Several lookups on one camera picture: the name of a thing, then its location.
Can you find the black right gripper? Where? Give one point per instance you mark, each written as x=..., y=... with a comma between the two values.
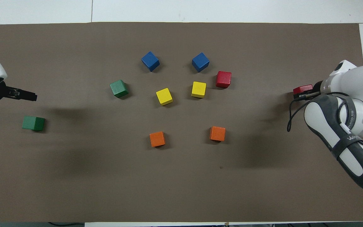
x=318, y=87

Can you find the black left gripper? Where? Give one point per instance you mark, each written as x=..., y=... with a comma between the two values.
x=2, y=93

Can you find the red wooden cube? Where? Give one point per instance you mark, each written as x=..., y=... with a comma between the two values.
x=223, y=78
x=302, y=89

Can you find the green wooden cube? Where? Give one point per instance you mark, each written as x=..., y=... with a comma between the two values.
x=31, y=122
x=118, y=88

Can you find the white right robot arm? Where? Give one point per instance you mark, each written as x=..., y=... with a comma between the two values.
x=358, y=82

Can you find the orange wooden cube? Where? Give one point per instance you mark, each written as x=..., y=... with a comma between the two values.
x=157, y=139
x=217, y=133

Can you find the yellow wooden cube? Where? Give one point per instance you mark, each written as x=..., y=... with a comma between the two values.
x=164, y=96
x=198, y=89

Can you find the blue wooden cube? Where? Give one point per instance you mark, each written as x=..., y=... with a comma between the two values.
x=150, y=60
x=200, y=61

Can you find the brown table mat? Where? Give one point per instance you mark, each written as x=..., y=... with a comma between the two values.
x=181, y=183

